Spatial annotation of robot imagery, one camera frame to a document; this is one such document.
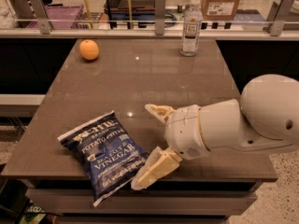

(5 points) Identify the clear water bottle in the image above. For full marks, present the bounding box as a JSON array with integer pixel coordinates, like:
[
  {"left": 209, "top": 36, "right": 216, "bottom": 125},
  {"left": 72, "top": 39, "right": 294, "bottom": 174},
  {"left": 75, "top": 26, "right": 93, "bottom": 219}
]
[{"left": 180, "top": 0, "right": 203, "bottom": 56}]

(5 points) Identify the metal railing post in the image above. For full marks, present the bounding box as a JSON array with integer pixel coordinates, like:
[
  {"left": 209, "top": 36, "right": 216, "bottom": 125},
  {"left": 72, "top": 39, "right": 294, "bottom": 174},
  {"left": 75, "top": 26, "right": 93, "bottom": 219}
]
[
  {"left": 30, "top": 0, "right": 51, "bottom": 35},
  {"left": 155, "top": 0, "right": 165, "bottom": 35},
  {"left": 267, "top": 0, "right": 299, "bottom": 36}
]

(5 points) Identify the orange fruit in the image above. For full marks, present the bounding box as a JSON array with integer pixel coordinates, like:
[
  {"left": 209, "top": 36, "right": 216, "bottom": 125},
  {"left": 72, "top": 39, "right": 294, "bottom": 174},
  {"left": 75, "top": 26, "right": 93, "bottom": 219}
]
[{"left": 79, "top": 39, "right": 99, "bottom": 61}]

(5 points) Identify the left metal railing post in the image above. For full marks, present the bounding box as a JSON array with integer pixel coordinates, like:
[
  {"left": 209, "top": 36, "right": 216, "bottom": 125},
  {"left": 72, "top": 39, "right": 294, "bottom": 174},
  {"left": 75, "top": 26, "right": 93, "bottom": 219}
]
[{"left": 30, "top": 0, "right": 51, "bottom": 35}]

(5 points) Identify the right metal railing post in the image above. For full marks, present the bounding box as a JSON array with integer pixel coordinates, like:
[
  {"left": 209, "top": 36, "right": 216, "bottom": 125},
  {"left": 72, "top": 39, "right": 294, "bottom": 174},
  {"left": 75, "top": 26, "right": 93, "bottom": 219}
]
[{"left": 267, "top": 0, "right": 299, "bottom": 36}]

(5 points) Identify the orange and blue cart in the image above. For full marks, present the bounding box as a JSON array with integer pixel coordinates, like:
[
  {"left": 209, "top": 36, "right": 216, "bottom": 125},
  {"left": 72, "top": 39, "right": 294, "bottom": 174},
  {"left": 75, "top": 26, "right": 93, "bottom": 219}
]
[{"left": 104, "top": 0, "right": 155, "bottom": 29}]

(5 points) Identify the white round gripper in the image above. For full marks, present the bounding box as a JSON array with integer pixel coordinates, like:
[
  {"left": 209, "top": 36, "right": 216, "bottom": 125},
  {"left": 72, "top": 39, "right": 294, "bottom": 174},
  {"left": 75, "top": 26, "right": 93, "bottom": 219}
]
[{"left": 131, "top": 104, "right": 209, "bottom": 190}]

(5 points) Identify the blue kettle chip bag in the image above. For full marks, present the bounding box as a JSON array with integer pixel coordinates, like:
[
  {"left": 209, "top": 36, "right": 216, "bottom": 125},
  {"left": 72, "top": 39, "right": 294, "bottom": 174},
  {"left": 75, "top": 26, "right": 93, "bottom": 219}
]
[{"left": 58, "top": 111, "right": 149, "bottom": 207}]

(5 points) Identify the green package under table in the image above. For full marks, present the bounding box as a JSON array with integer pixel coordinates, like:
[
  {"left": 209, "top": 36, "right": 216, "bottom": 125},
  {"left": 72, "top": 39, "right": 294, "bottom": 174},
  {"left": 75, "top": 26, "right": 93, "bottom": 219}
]
[{"left": 19, "top": 204, "right": 47, "bottom": 224}]

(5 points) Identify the purple plastic crate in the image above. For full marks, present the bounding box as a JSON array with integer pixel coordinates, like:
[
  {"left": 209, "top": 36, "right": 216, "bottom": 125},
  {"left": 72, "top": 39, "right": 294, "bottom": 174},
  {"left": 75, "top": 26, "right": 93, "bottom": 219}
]
[{"left": 25, "top": 4, "right": 85, "bottom": 30}]

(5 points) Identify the cardboard box with label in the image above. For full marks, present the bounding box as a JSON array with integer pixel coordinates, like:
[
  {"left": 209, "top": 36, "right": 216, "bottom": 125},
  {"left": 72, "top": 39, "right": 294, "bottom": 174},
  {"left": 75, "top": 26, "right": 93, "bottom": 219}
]
[{"left": 202, "top": 0, "right": 240, "bottom": 20}]

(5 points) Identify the middle metal railing post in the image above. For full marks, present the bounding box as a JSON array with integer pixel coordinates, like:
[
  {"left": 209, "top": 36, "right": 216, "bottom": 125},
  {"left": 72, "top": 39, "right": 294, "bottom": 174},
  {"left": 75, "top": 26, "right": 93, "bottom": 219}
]
[{"left": 155, "top": 0, "right": 165, "bottom": 35}]

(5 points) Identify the yellow broom stick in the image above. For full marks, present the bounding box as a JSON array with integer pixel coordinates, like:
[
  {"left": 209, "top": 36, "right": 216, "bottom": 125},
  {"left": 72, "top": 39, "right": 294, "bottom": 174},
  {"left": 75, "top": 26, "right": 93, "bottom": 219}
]
[{"left": 84, "top": 0, "right": 93, "bottom": 29}]

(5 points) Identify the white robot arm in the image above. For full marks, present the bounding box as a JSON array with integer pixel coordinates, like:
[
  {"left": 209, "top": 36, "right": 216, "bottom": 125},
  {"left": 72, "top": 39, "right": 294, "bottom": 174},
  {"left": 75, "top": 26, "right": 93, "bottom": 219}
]
[{"left": 131, "top": 74, "right": 299, "bottom": 190}]

